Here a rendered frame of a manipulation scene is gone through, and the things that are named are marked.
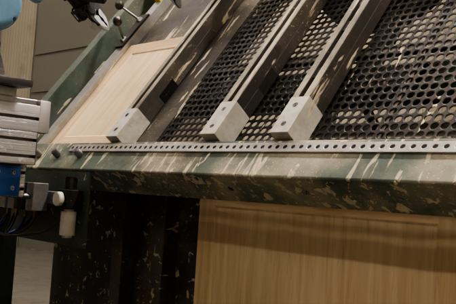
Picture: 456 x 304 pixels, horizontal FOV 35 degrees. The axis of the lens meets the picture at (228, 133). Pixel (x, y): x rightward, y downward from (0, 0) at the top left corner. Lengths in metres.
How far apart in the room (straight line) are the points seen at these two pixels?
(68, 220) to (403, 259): 1.05
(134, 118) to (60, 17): 6.36
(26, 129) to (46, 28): 6.87
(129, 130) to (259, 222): 0.55
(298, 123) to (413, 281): 0.46
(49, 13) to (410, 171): 7.64
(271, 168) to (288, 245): 0.34
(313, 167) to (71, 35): 6.89
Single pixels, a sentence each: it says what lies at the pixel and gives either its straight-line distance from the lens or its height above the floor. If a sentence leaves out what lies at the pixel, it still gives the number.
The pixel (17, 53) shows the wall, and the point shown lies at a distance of 9.51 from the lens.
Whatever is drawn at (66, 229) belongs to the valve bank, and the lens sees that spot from 2.34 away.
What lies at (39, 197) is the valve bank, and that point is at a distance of 2.44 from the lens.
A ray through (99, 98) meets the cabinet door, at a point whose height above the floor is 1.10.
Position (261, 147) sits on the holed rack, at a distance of 1.82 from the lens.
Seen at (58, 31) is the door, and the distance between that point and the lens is 8.66.
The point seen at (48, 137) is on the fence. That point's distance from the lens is 2.78.
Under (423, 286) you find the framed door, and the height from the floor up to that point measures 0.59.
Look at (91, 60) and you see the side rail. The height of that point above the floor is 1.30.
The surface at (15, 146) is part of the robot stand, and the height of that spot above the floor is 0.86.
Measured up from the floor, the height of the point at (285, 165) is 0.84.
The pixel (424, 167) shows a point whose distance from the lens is 1.51.
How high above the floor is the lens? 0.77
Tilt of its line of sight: 5 degrees up
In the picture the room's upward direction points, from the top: 4 degrees clockwise
